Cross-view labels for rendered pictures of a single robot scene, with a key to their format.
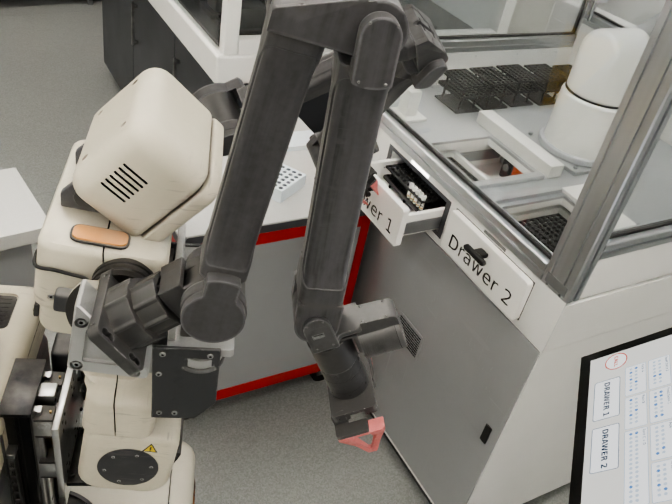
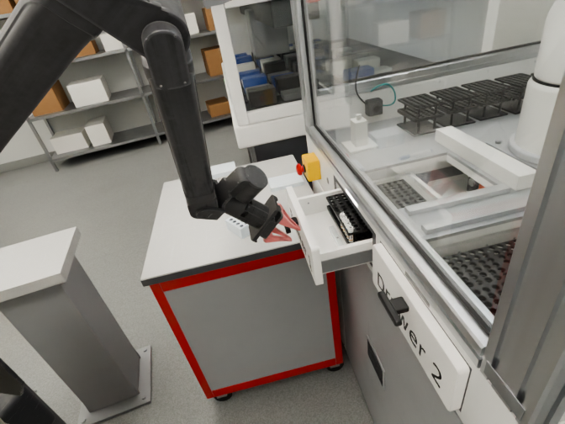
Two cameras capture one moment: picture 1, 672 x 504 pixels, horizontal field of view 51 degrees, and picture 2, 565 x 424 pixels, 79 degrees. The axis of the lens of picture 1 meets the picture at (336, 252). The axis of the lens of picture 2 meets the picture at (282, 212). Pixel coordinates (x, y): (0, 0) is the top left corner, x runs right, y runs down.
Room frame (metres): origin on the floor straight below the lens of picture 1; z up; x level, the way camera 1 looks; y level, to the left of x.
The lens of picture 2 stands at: (0.92, -0.38, 1.39)
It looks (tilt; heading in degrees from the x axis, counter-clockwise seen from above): 33 degrees down; 31
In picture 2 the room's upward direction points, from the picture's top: 10 degrees counter-clockwise
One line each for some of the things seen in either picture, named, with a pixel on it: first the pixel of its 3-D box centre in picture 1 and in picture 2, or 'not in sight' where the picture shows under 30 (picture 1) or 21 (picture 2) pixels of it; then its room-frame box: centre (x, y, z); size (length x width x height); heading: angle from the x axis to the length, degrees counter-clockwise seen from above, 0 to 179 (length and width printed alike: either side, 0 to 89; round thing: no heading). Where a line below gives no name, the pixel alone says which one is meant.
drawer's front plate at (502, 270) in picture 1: (483, 262); (409, 315); (1.35, -0.34, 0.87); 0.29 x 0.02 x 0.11; 35
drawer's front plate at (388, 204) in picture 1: (372, 196); (302, 230); (1.54, -0.06, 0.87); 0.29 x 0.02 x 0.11; 35
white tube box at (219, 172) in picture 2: not in sight; (221, 174); (1.92, 0.47, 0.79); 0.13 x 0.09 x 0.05; 126
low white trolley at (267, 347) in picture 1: (232, 261); (253, 278); (1.77, 0.32, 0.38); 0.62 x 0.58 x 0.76; 35
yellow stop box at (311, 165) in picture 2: not in sight; (310, 166); (1.87, 0.04, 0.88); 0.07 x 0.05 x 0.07; 35
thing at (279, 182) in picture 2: (298, 140); (285, 181); (1.94, 0.19, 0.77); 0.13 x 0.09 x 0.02; 125
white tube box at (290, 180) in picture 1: (281, 182); (249, 219); (1.66, 0.19, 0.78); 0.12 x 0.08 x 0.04; 157
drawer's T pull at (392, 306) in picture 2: (478, 253); (395, 305); (1.34, -0.32, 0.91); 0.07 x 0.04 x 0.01; 35
